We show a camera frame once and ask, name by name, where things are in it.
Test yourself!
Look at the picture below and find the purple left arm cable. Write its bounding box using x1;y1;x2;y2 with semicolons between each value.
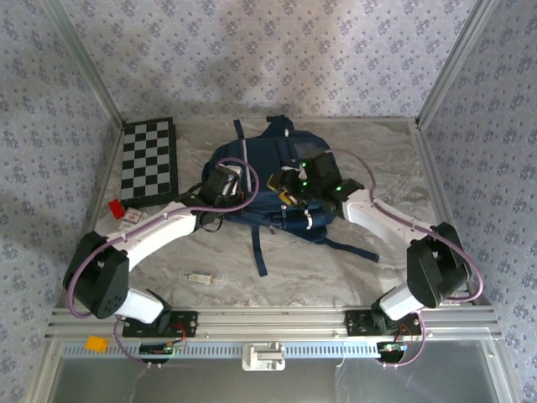
69;157;260;370

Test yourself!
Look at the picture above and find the slotted grey cable duct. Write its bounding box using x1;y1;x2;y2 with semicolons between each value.
62;342;490;358

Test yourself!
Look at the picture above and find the aluminium frame post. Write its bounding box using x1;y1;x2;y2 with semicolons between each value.
414;0;500;127
41;0;127;127

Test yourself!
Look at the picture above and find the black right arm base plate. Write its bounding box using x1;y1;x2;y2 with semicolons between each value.
344;309;423;337

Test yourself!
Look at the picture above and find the aluminium side rail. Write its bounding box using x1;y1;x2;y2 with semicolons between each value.
56;119;127;310
413;119;494;310

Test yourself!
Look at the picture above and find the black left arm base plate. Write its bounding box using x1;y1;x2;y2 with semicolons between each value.
121;310;199;339

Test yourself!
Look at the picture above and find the white and red card box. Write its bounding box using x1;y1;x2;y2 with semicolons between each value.
118;208;148;231

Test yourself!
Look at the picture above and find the navy blue backpack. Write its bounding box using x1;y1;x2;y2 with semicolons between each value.
201;115;381;278

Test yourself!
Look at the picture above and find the grey metal sheet panel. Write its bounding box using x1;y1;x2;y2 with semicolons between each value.
50;356;504;403

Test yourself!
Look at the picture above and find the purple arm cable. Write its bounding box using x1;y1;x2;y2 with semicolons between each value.
69;157;260;370
326;147;483;370

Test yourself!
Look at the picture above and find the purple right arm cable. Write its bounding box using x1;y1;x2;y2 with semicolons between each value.
326;147;483;370

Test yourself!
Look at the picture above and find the black and grey chessboard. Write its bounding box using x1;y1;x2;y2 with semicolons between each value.
119;117;180;209

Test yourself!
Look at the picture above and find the white plastic latch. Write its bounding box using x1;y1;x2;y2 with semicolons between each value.
242;342;286;372

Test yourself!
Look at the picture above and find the aluminium frame rail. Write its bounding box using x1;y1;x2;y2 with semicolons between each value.
45;307;503;339

